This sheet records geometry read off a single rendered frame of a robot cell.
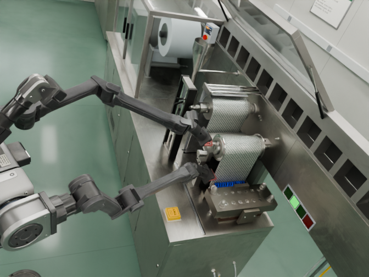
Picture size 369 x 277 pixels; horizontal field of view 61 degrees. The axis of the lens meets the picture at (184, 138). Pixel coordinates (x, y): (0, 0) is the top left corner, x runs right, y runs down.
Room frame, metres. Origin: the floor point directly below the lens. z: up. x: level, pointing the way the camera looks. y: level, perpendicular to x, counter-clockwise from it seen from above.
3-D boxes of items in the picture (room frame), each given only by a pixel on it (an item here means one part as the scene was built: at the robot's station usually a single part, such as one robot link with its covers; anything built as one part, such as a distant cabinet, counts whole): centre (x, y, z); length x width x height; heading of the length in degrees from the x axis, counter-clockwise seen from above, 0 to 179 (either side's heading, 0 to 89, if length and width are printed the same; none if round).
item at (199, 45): (2.03, 0.07, 1.50); 0.14 x 0.14 x 0.06
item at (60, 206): (0.55, 0.30, 1.45); 0.09 x 0.08 x 0.12; 54
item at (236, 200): (1.28, -0.42, 1.00); 0.40 x 0.16 x 0.06; 120
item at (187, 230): (2.19, 0.24, 0.88); 2.52 x 0.66 x 0.04; 30
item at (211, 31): (1.84, 0.05, 1.66); 0.07 x 0.07 x 0.10; 48
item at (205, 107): (1.56, -0.05, 1.33); 0.06 x 0.06 x 0.06; 30
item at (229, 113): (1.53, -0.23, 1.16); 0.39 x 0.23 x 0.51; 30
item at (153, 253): (2.20, 0.23, 0.43); 2.52 x 0.64 x 0.86; 30
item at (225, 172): (1.36, -0.33, 1.10); 0.23 x 0.01 x 0.18; 120
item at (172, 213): (1.10, -0.07, 0.91); 0.07 x 0.07 x 0.02; 30
